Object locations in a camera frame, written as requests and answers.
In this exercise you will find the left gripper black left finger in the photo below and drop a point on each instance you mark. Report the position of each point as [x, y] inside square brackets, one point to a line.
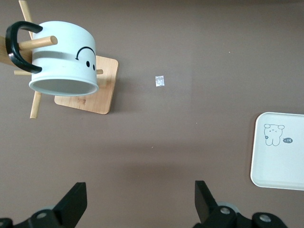
[71, 204]

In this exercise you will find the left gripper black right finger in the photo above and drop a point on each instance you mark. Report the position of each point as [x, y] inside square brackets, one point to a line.
[204, 204]

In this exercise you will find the cream rabbit print tray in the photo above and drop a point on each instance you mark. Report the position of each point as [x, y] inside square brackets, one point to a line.
[280, 161]

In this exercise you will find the wooden mug rack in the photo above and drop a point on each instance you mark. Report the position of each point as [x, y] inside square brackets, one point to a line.
[95, 95]

